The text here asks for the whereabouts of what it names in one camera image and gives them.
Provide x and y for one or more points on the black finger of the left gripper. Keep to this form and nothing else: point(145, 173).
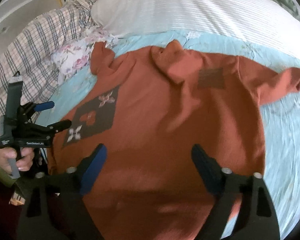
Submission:
point(52, 129)

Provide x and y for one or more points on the person's left hand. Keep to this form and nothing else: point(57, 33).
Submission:
point(23, 164)

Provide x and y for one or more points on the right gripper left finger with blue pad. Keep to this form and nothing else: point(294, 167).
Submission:
point(80, 179)

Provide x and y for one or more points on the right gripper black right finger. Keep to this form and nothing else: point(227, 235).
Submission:
point(219, 181)

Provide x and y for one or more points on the rust orange knit sweater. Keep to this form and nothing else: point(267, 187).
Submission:
point(149, 107)

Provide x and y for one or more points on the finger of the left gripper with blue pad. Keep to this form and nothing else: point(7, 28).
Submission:
point(44, 106)

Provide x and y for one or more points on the white pink floral pillow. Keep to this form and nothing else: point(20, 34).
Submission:
point(75, 55)

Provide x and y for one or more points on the beige plaid blanket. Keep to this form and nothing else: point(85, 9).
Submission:
point(29, 51)

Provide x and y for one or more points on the white grey striped duvet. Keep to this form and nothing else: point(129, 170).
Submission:
point(261, 22)

